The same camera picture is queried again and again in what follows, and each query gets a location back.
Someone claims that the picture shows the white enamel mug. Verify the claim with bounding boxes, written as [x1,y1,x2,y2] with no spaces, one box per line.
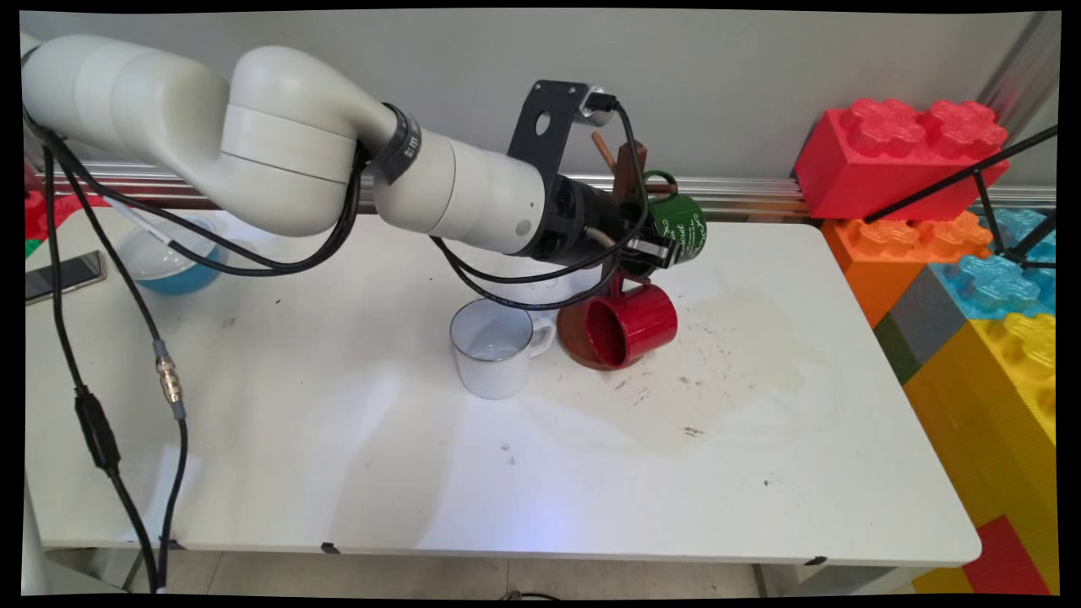
[450,297,557,399]

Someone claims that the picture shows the blue bowl white inside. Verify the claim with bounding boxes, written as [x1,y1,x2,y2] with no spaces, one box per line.
[117,215,229,296]

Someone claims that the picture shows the slanted aluminium profile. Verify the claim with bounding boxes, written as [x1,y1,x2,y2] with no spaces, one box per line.
[975,13,1061,128]

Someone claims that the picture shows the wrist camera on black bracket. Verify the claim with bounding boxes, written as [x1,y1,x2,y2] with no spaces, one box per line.
[507,80,619,199]

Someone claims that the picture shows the black tripod stand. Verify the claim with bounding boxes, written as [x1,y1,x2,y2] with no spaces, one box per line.
[863,125,1058,271]

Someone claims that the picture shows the flat red toy block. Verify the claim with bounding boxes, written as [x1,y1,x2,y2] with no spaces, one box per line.
[25,190,111,242]

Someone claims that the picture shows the big grey toy brick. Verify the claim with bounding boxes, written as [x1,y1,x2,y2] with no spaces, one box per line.
[874,266,968,385]

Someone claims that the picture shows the aluminium wall rail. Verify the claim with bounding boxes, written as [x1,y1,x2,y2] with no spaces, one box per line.
[34,160,1057,222]

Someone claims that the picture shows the big orange toy brick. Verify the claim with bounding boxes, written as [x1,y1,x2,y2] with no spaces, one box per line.
[821,211,993,328]

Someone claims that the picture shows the big light blue toy brick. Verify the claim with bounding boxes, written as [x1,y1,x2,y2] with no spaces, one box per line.
[929,209,1057,322]

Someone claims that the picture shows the small red toy brick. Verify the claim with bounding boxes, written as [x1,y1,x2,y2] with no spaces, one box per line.
[961,515,1051,596]

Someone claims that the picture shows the brown wooden mug tree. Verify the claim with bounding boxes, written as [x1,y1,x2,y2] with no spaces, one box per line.
[556,131,679,372]

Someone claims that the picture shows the green enamel mug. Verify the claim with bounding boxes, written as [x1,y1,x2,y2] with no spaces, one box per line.
[625,171,707,275]

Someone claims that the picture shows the black cable with metal connector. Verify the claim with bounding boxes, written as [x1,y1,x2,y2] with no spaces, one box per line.
[38,127,188,592]

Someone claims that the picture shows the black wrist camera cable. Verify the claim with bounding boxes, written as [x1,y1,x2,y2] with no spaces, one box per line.
[431,93,651,312]

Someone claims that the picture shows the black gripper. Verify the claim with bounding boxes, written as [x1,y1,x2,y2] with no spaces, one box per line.
[530,177,681,274]

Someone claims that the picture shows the big red toy brick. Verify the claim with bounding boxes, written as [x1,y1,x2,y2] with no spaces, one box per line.
[794,99,1010,222]

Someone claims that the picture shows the red enamel mug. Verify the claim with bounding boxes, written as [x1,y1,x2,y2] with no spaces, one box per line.
[585,269,679,371]

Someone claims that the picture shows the big yellow toy brick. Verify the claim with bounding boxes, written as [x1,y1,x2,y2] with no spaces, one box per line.
[904,314,1058,594]

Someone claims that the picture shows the black smartphone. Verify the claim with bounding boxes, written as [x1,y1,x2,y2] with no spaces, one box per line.
[25,250,108,305]

